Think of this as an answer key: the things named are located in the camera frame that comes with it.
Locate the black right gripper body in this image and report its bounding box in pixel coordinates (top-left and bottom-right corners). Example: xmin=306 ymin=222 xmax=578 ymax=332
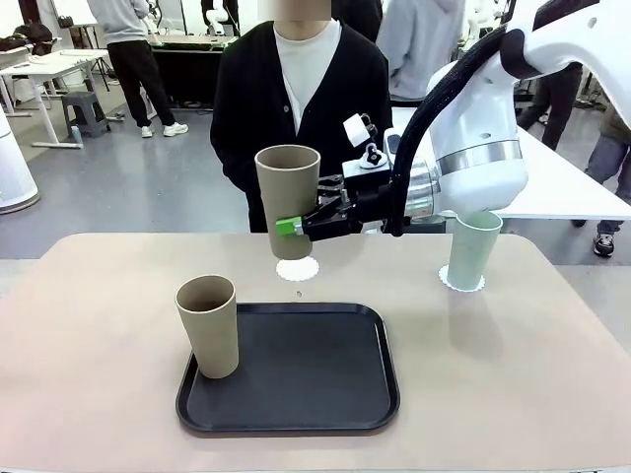
xmin=344 ymin=182 xmax=394 ymax=236

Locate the brown cup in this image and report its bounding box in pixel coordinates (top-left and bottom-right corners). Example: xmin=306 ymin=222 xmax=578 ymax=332
xmin=254 ymin=145 xmax=321 ymax=261
xmin=175 ymin=275 xmax=242 ymax=379

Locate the white scalloped paper coaster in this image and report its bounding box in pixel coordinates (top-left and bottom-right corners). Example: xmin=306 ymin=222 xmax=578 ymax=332
xmin=275 ymin=255 xmax=320 ymax=282
xmin=438 ymin=264 xmax=487 ymax=295

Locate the pale green cup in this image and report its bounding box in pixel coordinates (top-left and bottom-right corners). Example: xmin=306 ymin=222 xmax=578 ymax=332
xmin=451 ymin=210 xmax=504 ymax=292

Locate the person's right forearm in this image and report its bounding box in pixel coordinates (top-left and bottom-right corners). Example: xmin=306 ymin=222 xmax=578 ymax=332
xmin=210 ymin=122 xmax=252 ymax=198

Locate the person in black cardigan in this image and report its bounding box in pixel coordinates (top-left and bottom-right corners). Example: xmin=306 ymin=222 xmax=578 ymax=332
xmin=210 ymin=0 xmax=394 ymax=234

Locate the black plastic tray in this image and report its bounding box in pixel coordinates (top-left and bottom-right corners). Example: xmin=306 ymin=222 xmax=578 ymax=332
xmin=175 ymin=303 xmax=401 ymax=438

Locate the person in grey hoodie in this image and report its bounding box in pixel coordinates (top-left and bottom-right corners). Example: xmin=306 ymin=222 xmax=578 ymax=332
xmin=377 ymin=0 xmax=467 ymax=105
xmin=86 ymin=0 xmax=191 ymax=139

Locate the black draped table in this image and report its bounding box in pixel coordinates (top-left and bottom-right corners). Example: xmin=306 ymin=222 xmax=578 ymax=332
xmin=150 ymin=41 xmax=228 ymax=107

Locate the large white table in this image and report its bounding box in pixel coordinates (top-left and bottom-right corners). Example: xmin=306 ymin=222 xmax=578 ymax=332
xmin=388 ymin=105 xmax=631 ymax=221

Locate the person in black jacket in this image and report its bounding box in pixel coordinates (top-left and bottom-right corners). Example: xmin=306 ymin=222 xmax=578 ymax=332
xmin=517 ymin=61 xmax=586 ymax=152

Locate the person in blue jeans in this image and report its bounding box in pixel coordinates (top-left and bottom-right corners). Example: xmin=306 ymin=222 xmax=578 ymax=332
xmin=571 ymin=63 xmax=631 ymax=257

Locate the grey plastic stool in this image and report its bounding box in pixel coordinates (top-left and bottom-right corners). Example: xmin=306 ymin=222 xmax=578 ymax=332
xmin=61 ymin=91 xmax=112 ymax=139

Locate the white desk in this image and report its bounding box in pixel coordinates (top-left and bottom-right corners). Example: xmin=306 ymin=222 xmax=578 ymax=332
xmin=0 ymin=48 xmax=110 ymax=149

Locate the whiteboard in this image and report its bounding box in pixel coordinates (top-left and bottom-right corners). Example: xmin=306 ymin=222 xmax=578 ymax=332
xmin=48 ymin=0 xmax=98 ymax=26

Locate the black bag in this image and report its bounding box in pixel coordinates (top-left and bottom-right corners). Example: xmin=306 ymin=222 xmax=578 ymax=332
xmin=0 ymin=23 xmax=54 ymax=55

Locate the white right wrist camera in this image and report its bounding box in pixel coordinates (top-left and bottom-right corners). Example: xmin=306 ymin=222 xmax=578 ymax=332
xmin=342 ymin=112 xmax=394 ymax=191

